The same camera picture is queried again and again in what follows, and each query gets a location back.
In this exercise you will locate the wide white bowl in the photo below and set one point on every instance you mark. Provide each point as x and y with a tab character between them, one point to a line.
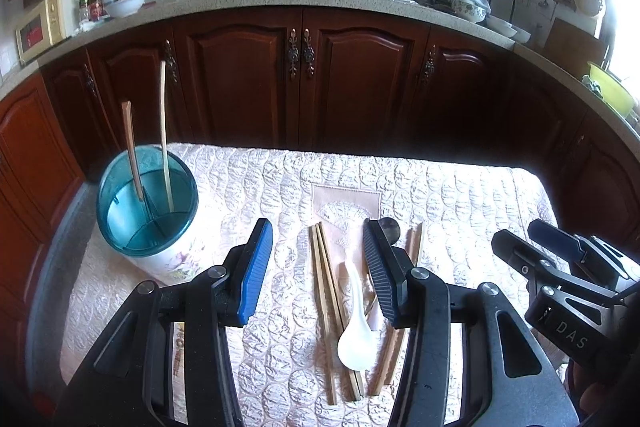
125	7

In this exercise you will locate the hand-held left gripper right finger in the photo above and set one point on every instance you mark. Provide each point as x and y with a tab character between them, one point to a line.
382	277

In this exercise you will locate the dark brown wooden chopstick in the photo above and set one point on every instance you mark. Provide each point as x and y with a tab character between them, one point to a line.
131	147

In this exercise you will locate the small white bowl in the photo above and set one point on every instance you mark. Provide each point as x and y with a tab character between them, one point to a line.
521	36
500	27

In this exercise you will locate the cream quilted tablecloth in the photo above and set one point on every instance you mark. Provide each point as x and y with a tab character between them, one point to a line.
280	207

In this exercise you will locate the green sauce bottle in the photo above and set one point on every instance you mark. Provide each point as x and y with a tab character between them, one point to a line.
84	4

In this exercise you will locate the dark wooden cabinet door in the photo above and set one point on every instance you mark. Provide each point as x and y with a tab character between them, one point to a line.
365	82
142	107
465	97
240	82

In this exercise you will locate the teal rimmed white utensil holder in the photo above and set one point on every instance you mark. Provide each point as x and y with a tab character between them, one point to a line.
165	257

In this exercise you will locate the floral ceramic bowl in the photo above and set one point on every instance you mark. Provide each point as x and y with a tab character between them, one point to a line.
470	9

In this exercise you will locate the brown cutting board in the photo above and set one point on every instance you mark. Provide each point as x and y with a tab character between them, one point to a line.
575	49

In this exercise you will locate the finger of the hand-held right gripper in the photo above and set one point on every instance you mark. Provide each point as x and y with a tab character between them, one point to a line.
515	252
555	237

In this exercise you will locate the green plastic bowl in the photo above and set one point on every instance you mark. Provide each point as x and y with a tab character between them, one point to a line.
612	89

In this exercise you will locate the cream microwave oven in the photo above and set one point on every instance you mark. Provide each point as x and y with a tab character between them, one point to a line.
40	32

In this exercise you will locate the reddish wooden side cabinet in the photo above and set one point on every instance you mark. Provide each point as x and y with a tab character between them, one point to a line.
35	167

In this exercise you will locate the dark round spoon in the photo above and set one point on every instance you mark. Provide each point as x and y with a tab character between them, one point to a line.
389	229

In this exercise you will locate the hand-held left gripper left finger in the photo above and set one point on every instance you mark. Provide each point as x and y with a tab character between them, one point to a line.
255	272

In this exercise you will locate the white ceramic spoon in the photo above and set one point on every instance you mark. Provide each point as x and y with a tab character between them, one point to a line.
356	342

